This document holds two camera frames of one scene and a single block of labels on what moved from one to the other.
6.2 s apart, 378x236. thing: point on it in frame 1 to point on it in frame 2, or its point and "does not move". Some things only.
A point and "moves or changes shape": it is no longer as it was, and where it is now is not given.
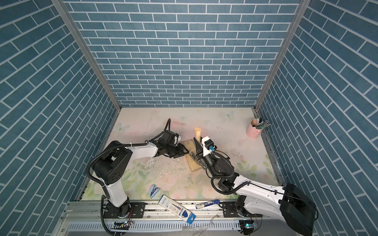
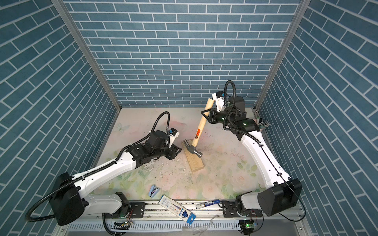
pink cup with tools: [255, 126] does not move
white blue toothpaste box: [176, 209] does not move
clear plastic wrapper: [197, 229] does not move
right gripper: [200, 149] to [211, 117]
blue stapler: [153, 191] does not move
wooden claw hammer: [198, 136] moves or changes shape
